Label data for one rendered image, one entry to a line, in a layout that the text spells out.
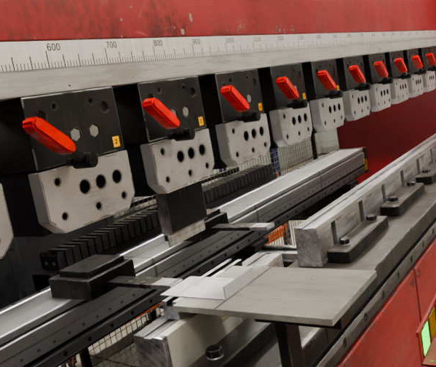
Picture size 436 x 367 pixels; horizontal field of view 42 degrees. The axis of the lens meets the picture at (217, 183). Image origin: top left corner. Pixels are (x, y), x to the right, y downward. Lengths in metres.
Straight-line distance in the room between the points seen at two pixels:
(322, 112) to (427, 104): 1.65
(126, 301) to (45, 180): 0.55
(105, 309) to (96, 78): 0.53
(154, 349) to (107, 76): 0.40
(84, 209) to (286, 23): 0.69
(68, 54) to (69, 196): 0.18
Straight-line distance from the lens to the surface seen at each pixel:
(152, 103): 0.78
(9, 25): 0.69
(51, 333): 1.06
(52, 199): 0.69
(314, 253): 1.33
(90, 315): 1.12
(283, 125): 1.16
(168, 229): 0.90
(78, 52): 0.75
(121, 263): 1.10
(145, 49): 0.85
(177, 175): 0.86
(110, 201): 0.75
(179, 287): 0.96
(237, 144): 1.00
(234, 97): 0.95
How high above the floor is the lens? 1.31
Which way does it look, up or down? 9 degrees down
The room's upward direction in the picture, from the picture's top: 10 degrees counter-clockwise
